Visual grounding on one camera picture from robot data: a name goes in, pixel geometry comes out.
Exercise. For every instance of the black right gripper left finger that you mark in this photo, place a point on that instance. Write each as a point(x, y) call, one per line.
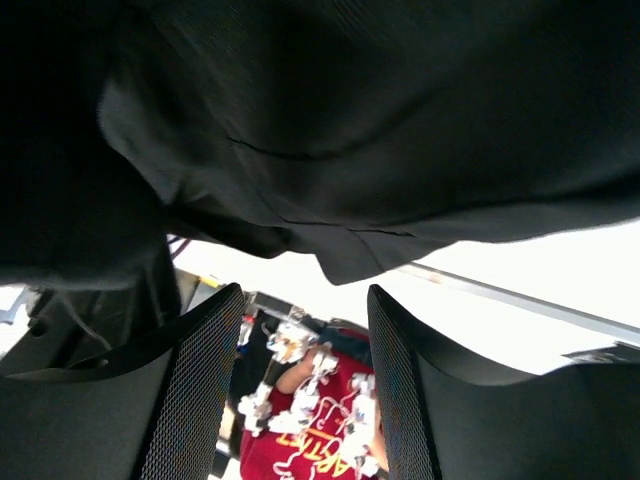
point(150, 409)

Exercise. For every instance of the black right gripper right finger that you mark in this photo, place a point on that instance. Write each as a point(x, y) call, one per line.
point(450, 413)

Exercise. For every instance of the black skirt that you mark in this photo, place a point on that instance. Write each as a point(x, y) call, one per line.
point(367, 134)

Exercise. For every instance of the person in red shirt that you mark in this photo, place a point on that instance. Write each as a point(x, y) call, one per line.
point(313, 416)

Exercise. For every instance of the aluminium table edge rail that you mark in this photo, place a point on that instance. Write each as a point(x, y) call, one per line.
point(626, 333)

